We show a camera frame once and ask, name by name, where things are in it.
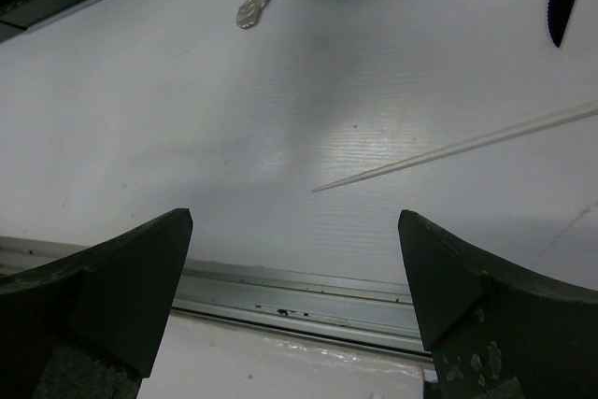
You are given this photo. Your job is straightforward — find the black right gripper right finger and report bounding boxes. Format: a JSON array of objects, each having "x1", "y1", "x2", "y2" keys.
[{"x1": 398, "y1": 210, "x2": 597, "y2": 398}]

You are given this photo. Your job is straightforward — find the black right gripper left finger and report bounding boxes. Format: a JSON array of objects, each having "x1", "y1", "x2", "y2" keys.
[{"x1": 1, "y1": 208, "x2": 193, "y2": 398}]

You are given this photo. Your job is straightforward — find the white foil-edged front panel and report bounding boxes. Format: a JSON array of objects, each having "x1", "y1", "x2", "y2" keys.
[{"x1": 138, "y1": 314, "x2": 424, "y2": 399}]

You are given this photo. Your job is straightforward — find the white chopstick near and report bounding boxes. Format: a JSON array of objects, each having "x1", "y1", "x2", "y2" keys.
[{"x1": 311, "y1": 100, "x2": 597, "y2": 193}]

